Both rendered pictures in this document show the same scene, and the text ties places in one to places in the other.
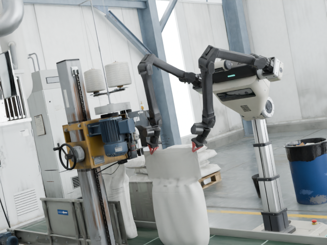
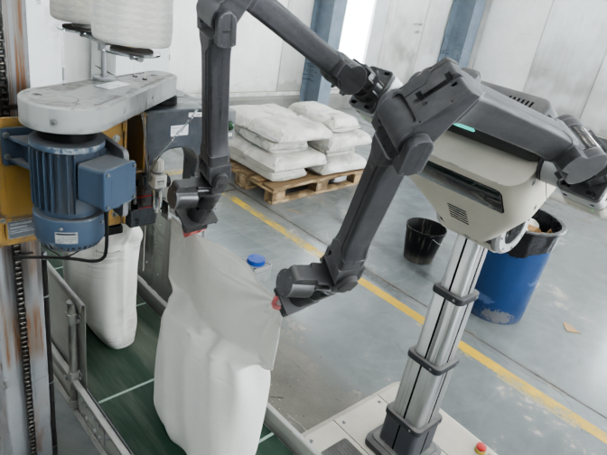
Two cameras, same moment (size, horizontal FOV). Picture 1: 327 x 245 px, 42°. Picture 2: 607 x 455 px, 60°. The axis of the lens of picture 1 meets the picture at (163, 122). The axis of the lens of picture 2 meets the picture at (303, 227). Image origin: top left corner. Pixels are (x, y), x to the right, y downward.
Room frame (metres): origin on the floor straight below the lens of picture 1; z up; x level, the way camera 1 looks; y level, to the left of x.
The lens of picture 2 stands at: (1.75, -0.18, 1.72)
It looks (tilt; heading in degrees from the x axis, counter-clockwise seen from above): 25 degrees down; 359
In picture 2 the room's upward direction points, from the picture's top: 10 degrees clockwise
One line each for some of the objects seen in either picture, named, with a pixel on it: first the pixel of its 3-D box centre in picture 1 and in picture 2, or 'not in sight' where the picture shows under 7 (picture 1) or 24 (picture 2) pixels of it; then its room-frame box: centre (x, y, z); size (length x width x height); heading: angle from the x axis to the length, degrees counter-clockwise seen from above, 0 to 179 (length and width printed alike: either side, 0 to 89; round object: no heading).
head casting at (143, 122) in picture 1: (126, 129); (157, 136); (3.26, 0.28, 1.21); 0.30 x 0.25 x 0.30; 47
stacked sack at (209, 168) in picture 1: (198, 172); (331, 161); (6.50, -0.39, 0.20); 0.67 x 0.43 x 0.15; 137
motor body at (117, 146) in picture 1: (113, 136); (69, 190); (2.81, 0.34, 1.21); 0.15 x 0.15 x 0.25
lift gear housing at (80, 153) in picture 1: (76, 154); not in sight; (2.84, 0.60, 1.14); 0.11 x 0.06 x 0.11; 47
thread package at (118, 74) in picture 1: (118, 74); (133, 4); (2.92, 0.24, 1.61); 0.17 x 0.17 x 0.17
